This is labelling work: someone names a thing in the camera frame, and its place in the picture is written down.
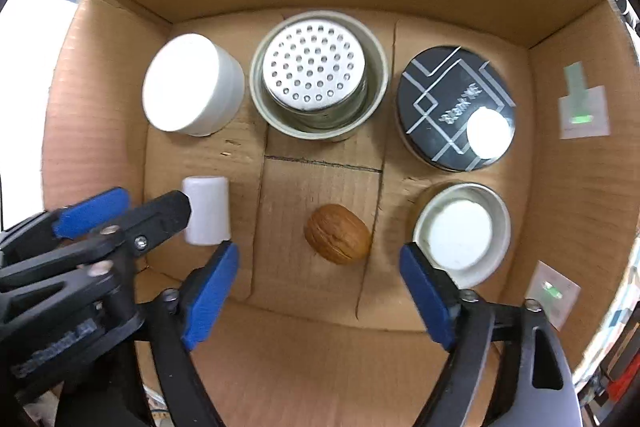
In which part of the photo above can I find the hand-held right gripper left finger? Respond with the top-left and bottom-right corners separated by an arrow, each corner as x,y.
145,239 -> 241,427

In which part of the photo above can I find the walnut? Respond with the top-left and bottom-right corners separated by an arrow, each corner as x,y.
303,204 -> 372,265

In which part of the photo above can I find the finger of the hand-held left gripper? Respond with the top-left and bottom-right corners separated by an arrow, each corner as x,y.
0,190 -> 193,293
0,187 -> 131,265

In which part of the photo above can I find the white round jar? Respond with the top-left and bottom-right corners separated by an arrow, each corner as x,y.
141,33 -> 246,138

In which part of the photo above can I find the black round patterned tin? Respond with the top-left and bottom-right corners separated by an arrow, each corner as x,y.
397,45 -> 517,172

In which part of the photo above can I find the cardboard box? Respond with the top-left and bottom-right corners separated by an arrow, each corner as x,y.
42,0 -> 640,427

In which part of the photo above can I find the small white bottle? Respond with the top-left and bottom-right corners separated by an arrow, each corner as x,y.
181,175 -> 232,248

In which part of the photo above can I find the metal shaker with perforated lid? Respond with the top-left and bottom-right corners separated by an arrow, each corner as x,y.
249,9 -> 390,142

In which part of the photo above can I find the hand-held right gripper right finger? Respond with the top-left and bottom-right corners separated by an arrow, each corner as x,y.
399,242 -> 586,427

